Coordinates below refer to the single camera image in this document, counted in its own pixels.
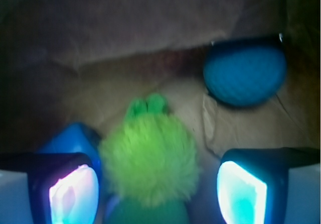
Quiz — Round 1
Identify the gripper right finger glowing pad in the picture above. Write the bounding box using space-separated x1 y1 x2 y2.
217 147 320 223

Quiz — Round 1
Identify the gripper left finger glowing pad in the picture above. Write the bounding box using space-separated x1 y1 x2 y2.
1 153 99 223

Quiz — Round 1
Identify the blue textured ball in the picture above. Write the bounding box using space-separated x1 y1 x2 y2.
203 43 287 107

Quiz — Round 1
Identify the blue plastic cylinder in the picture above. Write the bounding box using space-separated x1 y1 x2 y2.
37 122 102 182

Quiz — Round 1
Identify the green plush turtle toy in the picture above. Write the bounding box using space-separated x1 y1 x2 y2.
99 93 200 223

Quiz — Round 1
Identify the brown paper bag bin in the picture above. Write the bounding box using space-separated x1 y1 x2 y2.
0 0 321 159

